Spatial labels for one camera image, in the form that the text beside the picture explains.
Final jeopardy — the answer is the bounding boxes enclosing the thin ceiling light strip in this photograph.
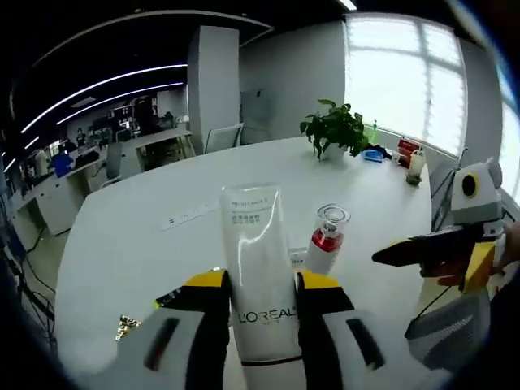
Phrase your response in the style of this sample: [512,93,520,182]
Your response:
[55,83,184,125]
[22,63,189,132]

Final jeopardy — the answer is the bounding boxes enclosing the potted green plant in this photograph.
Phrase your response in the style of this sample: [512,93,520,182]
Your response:
[299,98,370,163]

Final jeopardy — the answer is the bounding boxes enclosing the white framed office chair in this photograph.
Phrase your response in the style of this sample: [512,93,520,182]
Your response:
[205,123,245,154]

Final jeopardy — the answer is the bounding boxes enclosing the grey mesh office chair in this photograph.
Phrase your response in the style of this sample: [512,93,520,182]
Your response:
[405,290,493,371]

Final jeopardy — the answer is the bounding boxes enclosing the red box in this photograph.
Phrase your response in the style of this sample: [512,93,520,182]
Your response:
[397,136,423,158]

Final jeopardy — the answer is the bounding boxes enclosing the person's right hand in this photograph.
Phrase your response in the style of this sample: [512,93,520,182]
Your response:
[492,221,520,278]

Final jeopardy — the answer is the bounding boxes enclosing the large red-collared skincare bottle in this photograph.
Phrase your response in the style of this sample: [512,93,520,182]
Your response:
[304,202,353,278]

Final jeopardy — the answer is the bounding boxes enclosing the black floor cables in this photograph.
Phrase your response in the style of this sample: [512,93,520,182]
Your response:
[0,227,56,326]

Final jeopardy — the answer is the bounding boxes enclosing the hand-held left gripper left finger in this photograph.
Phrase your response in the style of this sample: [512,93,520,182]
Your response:
[101,270,245,390]

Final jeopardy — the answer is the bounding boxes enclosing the cream bottle with straw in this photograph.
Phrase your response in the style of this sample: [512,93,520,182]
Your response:
[405,148,428,187]

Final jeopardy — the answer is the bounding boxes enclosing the white power strip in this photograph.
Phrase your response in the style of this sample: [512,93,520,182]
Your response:
[156,201,219,232]

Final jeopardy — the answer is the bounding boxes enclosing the blue box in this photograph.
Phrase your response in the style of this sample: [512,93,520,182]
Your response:
[51,154,76,178]

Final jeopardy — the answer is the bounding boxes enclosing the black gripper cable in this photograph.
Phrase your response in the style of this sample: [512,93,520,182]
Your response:
[416,275,468,326]

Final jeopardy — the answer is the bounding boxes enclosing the white skincare tube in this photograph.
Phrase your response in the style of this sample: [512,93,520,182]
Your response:
[219,184,306,390]

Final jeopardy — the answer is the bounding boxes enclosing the blue pouch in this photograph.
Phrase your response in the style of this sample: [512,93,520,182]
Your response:
[361,145,386,164]

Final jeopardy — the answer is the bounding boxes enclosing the gold foil skincare sachet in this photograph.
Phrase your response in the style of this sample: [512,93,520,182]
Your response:
[114,314,142,343]

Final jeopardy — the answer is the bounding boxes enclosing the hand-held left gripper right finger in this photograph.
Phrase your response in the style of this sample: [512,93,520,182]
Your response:
[294,271,412,390]

